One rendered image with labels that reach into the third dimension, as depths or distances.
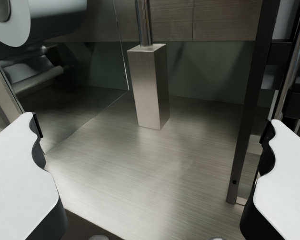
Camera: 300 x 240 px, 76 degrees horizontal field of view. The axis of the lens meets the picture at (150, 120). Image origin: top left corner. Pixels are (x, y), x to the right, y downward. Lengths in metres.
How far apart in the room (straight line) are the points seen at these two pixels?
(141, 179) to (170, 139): 0.18
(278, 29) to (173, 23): 0.53
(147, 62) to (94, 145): 0.32
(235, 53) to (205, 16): 0.17
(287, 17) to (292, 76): 0.07
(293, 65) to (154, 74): 0.36
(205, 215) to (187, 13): 0.64
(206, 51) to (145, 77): 0.29
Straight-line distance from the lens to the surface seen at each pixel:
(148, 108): 0.64
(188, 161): 0.56
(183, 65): 0.83
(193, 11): 0.78
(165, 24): 0.82
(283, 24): 0.33
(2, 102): 0.60
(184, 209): 0.47
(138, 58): 0.59
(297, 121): 0.50
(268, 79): 0.35
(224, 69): 0.80
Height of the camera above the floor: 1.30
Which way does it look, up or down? 32 degrees down
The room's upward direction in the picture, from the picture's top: 7 degrees counter-clockwise
